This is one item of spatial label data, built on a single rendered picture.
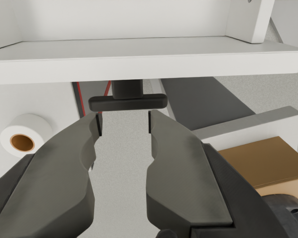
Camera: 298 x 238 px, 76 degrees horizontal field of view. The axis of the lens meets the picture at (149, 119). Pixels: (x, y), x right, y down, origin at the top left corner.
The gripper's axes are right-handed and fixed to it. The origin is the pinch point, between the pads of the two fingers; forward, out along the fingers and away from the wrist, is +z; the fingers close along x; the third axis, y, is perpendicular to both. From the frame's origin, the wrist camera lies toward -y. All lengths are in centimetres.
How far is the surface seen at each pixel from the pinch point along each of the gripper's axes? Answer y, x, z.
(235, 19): -4.8, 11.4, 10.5
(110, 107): 1.9, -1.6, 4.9
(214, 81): 18, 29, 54
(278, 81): 35, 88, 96
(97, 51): -3.0, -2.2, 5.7
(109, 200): 136, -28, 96
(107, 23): -4.6, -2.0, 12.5
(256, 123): 15.1, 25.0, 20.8
